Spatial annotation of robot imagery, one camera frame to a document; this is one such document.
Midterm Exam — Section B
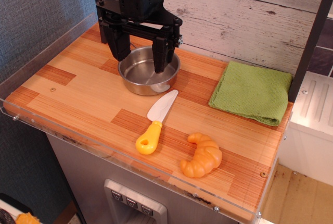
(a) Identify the clear acrylic table guard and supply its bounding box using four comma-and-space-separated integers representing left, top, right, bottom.
1, 15, 292, 223

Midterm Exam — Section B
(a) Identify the green folded cloth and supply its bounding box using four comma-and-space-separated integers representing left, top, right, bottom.
209, 61, 292, 127

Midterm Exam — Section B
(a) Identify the toy knife yellow handle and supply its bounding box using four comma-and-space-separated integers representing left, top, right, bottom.
135, 89, 180, 155

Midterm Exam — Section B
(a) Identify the orange object bottom left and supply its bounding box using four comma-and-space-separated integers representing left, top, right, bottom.
15, 213, 40, 224

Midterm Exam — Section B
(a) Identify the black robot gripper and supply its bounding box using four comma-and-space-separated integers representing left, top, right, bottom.
99, 0, 183, 73

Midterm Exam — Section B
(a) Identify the stainless steel pot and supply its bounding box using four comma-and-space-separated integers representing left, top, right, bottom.
118, 46, 181, 96

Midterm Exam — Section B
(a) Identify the white cabinet at right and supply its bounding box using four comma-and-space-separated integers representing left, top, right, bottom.
278, 72, 332, 185

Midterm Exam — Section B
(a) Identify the orange plastic toy croissant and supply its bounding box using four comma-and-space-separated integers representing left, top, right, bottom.
180, 132, 222, 178

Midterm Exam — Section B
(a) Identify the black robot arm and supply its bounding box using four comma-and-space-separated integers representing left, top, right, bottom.
96, 0, 183, 73

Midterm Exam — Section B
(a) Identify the black right shelf post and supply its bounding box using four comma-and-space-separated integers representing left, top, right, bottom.
288, 0, 332, 103

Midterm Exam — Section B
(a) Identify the silver dispenser panel with buttons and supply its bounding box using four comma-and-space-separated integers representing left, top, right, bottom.
104, 179, 168, 223

